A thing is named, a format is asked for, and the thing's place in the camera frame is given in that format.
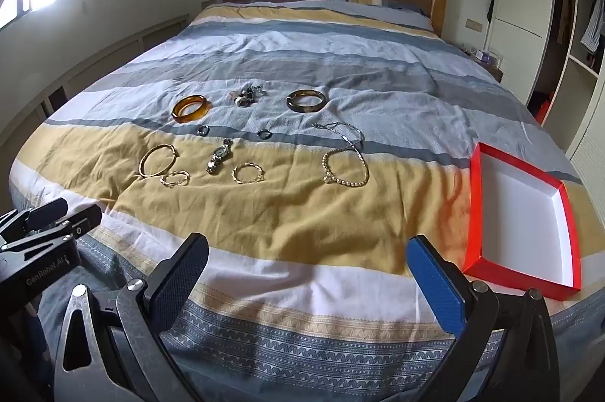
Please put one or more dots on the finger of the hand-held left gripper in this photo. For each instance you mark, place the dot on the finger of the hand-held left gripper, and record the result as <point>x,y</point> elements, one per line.
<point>45,210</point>
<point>78,220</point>

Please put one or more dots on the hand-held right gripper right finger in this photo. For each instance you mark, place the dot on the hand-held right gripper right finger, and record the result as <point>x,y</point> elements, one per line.
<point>439,288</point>

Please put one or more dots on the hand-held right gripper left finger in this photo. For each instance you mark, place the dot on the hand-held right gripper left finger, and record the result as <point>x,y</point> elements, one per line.
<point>182,284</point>

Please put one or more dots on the red cardboard box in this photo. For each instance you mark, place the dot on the red cardboard box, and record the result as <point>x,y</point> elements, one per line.
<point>515,213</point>

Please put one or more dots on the thin metal bangle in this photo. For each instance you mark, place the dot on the thin metal bangle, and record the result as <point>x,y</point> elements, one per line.
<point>176,153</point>

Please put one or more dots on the silver wristwatch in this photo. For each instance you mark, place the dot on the silver wristwatch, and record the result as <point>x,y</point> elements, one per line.
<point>218,154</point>

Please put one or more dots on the striped duvet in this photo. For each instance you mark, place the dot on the striped duvet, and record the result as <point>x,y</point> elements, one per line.
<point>293,217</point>

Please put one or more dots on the amber bangle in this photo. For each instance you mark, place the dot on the amber bangle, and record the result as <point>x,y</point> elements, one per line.
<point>191,118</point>

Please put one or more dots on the red bag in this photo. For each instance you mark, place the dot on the red bag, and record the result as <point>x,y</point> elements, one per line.
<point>542,105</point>

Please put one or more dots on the dark brown bangle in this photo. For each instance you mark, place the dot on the dark brown bangle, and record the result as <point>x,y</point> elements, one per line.
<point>307,109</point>

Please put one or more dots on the wooden nightstand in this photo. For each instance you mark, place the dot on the wooden nightstand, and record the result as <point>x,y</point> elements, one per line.
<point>489,71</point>

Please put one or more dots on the small purple box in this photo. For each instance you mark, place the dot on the small purple box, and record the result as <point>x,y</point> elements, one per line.
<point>482,55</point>

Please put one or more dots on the grey pillow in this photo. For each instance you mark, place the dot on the grey pillow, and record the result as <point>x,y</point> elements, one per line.
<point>378,7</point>

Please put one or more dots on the striped hanging shirt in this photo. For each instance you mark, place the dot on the striped hanging shirt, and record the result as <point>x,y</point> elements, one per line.
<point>593,28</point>

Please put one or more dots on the dark hanging clothes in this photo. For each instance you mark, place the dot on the dark hanging clothes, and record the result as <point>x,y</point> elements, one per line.
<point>567,5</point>

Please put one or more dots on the white low wall cabinet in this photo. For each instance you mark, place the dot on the white low wall cabinet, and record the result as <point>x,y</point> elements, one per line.
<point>94,57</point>

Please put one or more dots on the wall switch plate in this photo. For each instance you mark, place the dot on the wall switch plate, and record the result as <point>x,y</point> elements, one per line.
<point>474,24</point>

